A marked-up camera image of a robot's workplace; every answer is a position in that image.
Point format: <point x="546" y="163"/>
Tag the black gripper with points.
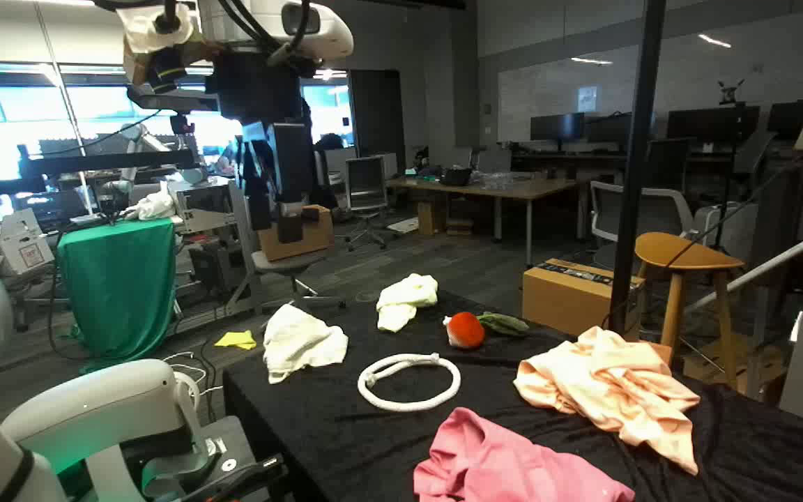
<point x="257" y="87"/>

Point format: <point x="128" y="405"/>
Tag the small pale yellow towel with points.
<point x="404" y="297"/>

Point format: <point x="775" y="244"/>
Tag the large white terry towel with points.
<point x="294" y="343"/>

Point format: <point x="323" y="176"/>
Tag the red plush tomato toy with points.
<point x="464" y="329"/>

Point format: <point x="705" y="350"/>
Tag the pink cloth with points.
<point x="494" y="462"/>

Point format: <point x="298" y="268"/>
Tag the peach cream cloth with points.
<point x="614" y="385"/>

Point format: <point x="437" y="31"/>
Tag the grey backed office chair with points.
<point x="368" y="183"/>

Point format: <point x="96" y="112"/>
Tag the white crumpled cloth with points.
<point x="151" y="207"/>

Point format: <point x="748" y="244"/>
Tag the small cardboard box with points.
<point x="313" y="239"/>

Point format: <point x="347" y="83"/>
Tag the yellow rag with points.
<point x="235" y="342"/>

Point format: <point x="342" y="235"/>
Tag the white box device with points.
<point x="26" y="244"/>

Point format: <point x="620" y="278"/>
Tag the black velvet tablecloth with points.
<point x="347" y="447"/>

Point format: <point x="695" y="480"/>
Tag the long cardboard box black tape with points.
<point x="564" y="297"/>

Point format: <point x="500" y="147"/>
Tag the black vertical pole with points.
<point x="632" y="184"/>

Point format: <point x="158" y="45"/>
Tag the white framed office chair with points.
<point x="667" y="211"/>

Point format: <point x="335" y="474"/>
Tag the wooden stool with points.
<point x="685" y="253"/>

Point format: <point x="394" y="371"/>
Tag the grey metal pole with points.
<point x="775" y="265"/>

